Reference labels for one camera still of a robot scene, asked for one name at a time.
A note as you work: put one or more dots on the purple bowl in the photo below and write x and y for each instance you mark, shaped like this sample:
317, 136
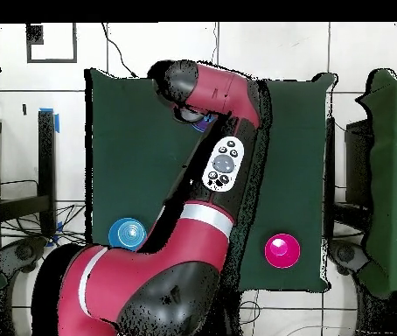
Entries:
202, 126

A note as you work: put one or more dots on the blue cup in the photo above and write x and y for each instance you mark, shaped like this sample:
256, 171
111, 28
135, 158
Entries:
211, 117

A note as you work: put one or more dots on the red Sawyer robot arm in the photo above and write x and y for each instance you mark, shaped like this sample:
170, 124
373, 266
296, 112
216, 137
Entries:
184, 245

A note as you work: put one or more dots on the small blue bowl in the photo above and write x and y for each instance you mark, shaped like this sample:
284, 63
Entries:
125, 234

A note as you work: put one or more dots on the small pinkish red bowl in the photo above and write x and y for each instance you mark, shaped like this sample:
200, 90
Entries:
282, 251

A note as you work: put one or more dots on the black metal stand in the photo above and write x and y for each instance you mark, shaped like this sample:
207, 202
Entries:
46, 157
356, 147

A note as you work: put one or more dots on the black equipment base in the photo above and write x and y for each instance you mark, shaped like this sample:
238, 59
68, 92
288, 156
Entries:
345, 253
20, 252

